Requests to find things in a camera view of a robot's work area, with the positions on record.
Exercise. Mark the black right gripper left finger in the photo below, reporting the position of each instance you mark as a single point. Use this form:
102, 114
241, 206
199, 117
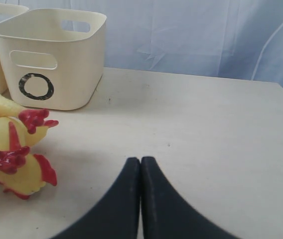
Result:
116, 215

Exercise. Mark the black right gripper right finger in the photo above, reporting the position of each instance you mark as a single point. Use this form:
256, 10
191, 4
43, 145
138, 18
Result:
166, 215

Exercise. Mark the yellow rubber chicken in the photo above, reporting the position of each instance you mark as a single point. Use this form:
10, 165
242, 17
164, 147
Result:
34, 123
30, 178
25, 138

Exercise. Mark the cream bin marked O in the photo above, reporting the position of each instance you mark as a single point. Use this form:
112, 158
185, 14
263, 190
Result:
53, 58

